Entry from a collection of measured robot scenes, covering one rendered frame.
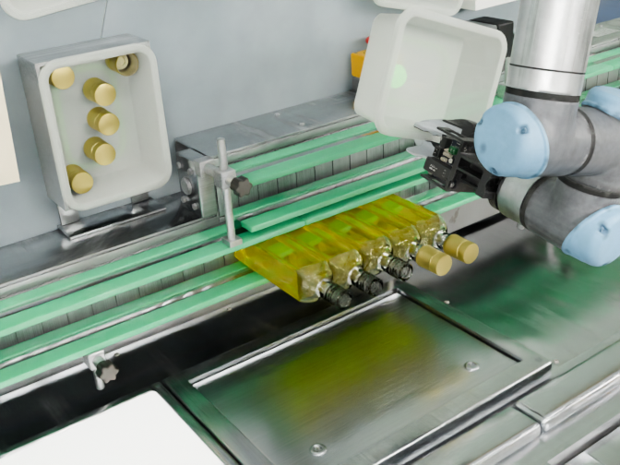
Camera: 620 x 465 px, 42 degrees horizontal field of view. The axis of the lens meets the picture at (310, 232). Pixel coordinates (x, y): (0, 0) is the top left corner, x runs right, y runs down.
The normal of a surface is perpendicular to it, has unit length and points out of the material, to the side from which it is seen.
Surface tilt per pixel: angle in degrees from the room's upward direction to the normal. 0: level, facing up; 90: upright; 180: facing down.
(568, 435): 90
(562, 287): 90
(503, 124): 91
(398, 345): 90
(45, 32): 0
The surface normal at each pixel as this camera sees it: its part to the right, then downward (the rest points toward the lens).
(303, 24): 0.59, 0.33
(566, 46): 0.04, 0.27
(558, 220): -0.80, 0.07
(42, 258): -0.06, -0.90
